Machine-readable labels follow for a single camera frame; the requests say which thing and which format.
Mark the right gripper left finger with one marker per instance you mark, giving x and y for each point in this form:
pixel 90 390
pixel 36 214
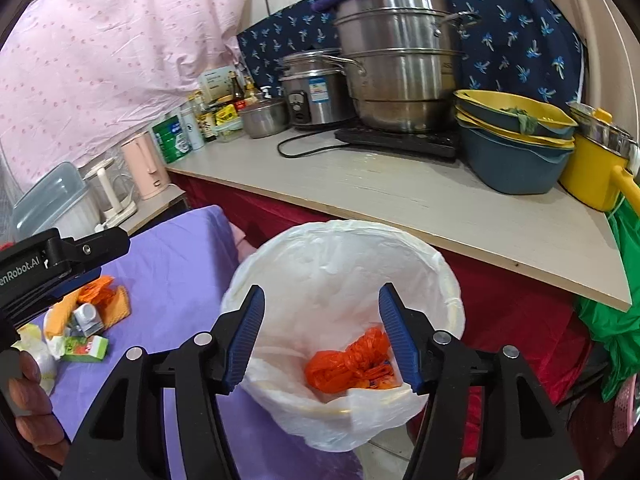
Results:
pixel 123 433

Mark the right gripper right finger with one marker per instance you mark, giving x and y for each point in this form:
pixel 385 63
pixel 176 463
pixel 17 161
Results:
pixel 523 436

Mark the green milk carton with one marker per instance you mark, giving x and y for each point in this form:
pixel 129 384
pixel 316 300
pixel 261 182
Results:
pixel 88 320

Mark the orange snack wrapper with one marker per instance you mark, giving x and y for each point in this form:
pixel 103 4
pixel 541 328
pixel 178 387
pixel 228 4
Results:
pixel 112 303

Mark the green orange juice box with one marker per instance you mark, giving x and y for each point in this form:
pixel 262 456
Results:
pixel 85 349

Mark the red plastic bag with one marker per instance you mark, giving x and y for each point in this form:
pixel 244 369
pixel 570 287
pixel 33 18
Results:
pixel 364 364

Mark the white lined trash bin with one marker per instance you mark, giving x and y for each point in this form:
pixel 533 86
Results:
pixel 321 283

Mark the person's left hand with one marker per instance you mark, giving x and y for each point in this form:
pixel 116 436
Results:
pixel 39 426

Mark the dish rack with grey lid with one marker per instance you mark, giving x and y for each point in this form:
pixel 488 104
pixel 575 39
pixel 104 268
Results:
pixel 60 200

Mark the white glass electric kettle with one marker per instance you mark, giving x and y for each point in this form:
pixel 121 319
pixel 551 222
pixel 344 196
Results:
pixel 113 191

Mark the purple tablecloth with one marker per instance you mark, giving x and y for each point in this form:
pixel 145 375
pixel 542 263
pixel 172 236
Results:
pixel 176 274

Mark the pink electric kettle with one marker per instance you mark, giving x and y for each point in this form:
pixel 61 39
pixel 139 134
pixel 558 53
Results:
pixel 145 166

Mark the green tin can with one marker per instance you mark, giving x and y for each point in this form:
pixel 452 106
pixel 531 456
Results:
pixel 170 137

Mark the white thermos bottle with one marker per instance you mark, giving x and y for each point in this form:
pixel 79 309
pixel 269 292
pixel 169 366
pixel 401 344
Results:
pixel 192 129

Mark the pink dotted curtain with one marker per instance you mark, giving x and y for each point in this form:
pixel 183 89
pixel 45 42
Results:
pixel 77 76

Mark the dark soy sauce bottle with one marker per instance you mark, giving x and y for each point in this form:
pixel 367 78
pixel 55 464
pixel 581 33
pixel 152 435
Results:
pixel 204 117

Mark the yellow seasoning packet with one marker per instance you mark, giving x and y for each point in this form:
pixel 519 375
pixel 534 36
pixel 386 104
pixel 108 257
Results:
pixel 225 114

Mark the white carton on shelf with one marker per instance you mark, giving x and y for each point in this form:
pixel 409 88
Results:
pixel 215 83

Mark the small steel pot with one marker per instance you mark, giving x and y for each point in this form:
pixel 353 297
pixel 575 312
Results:
pixel 265 118

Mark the stacked yellow teal basins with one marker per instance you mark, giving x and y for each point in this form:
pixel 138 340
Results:
pixel 515 145

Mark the yellow saucepan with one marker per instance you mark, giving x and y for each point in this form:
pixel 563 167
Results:
pixel 604 163

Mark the black induction cooker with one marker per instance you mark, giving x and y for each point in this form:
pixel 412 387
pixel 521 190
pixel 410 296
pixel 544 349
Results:
pixel 417 144

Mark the steel rice cooker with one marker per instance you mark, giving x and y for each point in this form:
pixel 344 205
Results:
pixel 316 89

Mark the navy floral cloth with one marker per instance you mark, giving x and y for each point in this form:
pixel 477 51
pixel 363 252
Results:
pixel 524 47

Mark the large steel steamer pot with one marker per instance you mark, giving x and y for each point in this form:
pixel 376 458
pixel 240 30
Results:
pixel 402 59

